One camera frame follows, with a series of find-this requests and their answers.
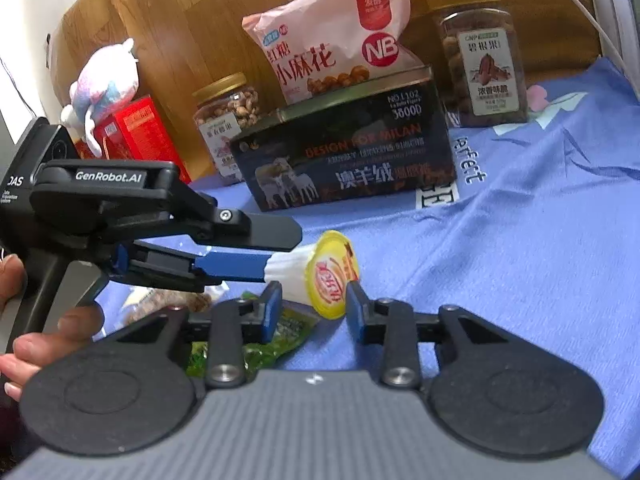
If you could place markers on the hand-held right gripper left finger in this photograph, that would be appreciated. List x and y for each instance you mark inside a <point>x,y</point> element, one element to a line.
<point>273,307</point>

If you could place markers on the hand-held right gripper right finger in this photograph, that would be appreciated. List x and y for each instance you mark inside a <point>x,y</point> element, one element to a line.
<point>353,310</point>

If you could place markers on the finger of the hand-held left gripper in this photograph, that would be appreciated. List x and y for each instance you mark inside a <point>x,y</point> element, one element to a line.
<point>260,235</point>
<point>230,267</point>

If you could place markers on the green pickle snack packet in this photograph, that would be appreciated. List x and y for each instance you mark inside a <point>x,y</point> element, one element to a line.
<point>290,332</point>

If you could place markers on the yellow lid jelly cup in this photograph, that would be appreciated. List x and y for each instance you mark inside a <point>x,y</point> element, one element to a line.
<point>330,275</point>

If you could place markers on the dark tin box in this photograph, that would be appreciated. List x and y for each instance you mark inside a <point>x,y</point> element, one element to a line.
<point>350,155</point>

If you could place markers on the person's left hand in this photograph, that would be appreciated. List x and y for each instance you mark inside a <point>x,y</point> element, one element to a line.
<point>45,345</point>

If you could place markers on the red gift box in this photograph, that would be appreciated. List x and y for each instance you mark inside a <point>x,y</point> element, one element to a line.
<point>140,135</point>

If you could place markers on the clear brown snack packet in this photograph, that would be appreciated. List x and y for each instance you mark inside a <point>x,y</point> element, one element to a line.
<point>165,305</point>

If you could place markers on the pink white plush toy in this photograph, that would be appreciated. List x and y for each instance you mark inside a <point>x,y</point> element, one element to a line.
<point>105,80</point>

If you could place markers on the cashew jar gold lid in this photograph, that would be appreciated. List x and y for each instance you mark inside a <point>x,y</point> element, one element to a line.
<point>225,115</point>

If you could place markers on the blue printed cloth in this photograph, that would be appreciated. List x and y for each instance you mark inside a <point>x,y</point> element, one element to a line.
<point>525,240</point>

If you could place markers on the pink snack bag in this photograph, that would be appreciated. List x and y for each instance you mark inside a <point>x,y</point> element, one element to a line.
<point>325,35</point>

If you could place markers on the pecan jar gold lid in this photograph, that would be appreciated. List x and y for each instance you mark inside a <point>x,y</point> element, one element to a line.
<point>480,60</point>

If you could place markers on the white window frame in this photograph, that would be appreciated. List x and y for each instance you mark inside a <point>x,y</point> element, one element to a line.
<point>620,5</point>

